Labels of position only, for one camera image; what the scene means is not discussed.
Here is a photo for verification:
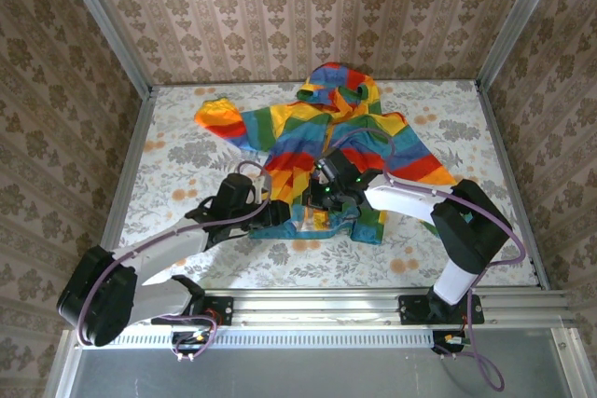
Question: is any rainbow striped jacket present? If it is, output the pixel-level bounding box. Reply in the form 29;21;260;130
194;61;458;254

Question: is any floral patterned tablecloth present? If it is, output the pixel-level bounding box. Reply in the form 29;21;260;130
118;79;542;290

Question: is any grey metal sheet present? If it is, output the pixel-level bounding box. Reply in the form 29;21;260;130
46;328;587;398

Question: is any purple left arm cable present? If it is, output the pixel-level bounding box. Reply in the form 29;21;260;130
76;159;274;348

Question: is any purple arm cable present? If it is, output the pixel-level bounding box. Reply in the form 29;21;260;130
326;126;527;392
76;159;274;348

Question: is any aluminium mounting rail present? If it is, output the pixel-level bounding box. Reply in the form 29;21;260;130
204;289;574;325

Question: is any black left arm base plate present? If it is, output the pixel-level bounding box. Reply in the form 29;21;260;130
151;294;234;327

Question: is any slotted metal cable duct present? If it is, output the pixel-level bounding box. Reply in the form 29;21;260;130
111;326;439;349

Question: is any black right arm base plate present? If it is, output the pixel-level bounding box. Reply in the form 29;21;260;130
398;293;486;326

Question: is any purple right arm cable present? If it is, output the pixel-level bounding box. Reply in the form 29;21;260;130
326;126;527;392

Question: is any aluminium frame post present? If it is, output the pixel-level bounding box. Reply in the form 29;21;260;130
475;0;568;89
53;0;156;97

